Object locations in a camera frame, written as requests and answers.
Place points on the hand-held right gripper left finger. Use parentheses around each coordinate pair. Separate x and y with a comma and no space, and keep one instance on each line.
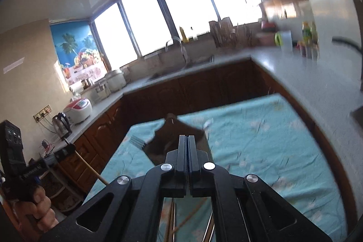
(181,165)

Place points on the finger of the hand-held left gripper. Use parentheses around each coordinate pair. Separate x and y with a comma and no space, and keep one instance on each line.
(65,154)

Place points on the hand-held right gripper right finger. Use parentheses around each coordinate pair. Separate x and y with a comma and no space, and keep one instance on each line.
(194,165)

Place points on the long wooden stick utensil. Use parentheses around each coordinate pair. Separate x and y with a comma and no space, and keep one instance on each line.
(90,168)

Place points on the wooden utensil holder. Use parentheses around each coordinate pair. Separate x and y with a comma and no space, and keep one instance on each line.
(167,140)

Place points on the person's left forearm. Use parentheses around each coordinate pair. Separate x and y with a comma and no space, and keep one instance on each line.
(24,229)

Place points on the dish rack with utensils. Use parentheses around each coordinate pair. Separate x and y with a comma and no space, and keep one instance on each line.
(224,32)

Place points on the person's left hand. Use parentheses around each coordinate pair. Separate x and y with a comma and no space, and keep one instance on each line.
(44,208)

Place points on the steel electric kettle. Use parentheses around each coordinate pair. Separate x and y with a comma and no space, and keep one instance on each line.
(61,125)

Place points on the metal spoon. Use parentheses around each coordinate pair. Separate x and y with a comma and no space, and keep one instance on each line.
(207,124)

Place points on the red and white rice cooker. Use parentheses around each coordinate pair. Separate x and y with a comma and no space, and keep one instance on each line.
(78,110)

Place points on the metal fork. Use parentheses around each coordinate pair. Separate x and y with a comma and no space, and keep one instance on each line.
(139,142)

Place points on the wooden chopstick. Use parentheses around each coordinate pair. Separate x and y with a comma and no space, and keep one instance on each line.
(171,219)

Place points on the thin metal utensil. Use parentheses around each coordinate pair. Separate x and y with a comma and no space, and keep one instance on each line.
(209,227)

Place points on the floral blue tablecloth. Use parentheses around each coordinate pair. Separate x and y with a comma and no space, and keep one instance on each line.
(255,145)

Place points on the paper towel roll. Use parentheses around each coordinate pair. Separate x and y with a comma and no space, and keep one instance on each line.
(76,89)

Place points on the small white appliance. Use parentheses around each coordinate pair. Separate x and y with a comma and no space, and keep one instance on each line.
(101,91)

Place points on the wooden lower cabinets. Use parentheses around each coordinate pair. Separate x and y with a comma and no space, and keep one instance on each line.
(198,89)

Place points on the white slow cooker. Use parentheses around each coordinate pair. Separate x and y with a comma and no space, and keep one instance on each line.
(115,80)

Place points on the steel kitchen sink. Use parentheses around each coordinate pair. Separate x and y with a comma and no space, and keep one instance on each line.
(175,69)

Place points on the tropical fruit printed blind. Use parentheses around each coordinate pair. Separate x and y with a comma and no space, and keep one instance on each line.
(76,52)

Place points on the chrome faucet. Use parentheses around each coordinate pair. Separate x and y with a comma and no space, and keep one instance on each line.
(181,49)

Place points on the yellow dish soap bottle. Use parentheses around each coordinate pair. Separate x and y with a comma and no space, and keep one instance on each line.
(184,35)

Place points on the pink basin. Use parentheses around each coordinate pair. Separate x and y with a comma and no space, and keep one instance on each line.
(265,38)

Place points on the kitchen window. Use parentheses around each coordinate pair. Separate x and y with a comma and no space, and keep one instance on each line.
(181,9)

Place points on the pink bowl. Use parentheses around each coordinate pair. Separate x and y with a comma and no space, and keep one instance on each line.
(268,25)

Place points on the row of spice jars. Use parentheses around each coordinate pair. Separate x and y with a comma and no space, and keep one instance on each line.
(307,50)

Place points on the steel cooktop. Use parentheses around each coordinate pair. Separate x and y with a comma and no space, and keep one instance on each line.
(358,123)

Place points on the yellow green bottle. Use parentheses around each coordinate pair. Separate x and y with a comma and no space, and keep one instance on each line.
(306,32)

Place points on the clear oil bottle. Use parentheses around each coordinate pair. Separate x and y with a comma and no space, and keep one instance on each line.
(314,33)

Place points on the wall socket strip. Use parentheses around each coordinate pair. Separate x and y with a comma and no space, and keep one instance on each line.
(42,113)

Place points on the white wall label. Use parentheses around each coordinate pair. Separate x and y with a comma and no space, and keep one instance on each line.
(13,64)

